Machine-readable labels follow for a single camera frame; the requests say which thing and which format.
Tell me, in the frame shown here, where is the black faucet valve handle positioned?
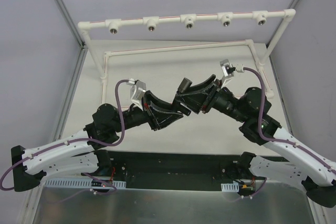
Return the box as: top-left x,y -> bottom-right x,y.
177,78 -> 192,93

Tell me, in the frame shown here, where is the black L-shaped faucet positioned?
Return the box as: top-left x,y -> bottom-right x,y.
172,98 -> 192,116

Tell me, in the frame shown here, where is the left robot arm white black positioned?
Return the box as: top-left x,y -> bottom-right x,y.
10,91 -> 191,192

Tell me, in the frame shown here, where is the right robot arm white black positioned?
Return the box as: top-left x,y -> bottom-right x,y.
175,75 -> 335,208

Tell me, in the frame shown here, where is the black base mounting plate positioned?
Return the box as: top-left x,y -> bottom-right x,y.
49,148 -> 266,190

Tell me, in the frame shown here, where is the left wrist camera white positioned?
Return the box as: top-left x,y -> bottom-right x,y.
127,78 -> 146,110

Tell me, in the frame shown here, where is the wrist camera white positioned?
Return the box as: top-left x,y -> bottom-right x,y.
220,59 -> 235,87
127,78 -> 146,110

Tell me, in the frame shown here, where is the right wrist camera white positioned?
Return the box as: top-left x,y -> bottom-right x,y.
220,59 -> 235,87

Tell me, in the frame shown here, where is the white PVC pipe frame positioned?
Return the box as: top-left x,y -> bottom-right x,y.
77,9 -> 296,103

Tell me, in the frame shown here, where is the right white cable duct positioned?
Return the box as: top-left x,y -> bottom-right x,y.
220,182 -> 239,193

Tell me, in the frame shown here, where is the white cable duct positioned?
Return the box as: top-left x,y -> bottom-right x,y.
44,178 -> 113,190
220,182 -> 239,193

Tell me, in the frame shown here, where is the left aluminium frame post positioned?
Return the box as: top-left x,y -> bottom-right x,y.
48,0 -> 87,142

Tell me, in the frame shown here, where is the left white cable duct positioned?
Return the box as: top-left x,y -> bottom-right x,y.
44,178 -> 113,190

